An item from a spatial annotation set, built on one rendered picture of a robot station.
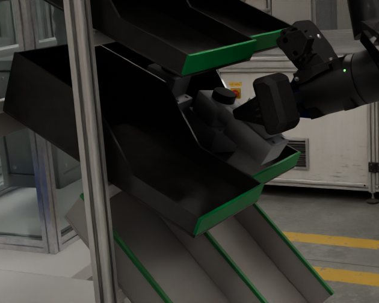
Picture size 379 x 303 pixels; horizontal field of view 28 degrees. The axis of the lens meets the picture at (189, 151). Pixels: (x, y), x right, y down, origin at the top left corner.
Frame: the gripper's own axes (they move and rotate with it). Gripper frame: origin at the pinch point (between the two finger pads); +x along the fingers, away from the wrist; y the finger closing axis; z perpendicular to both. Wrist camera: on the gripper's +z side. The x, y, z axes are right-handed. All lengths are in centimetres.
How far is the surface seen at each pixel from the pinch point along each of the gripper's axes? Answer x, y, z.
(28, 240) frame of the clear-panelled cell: 88, -33, -15
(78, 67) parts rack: 7.0, 21.9, 8.9
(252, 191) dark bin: -0.1, 8.7, -8.5
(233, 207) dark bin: 0.4, 12.1, -9.3
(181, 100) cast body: 13.4, -2.1, 3.6
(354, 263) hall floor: 124, -255, -90
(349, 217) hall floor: 151, -317, -80
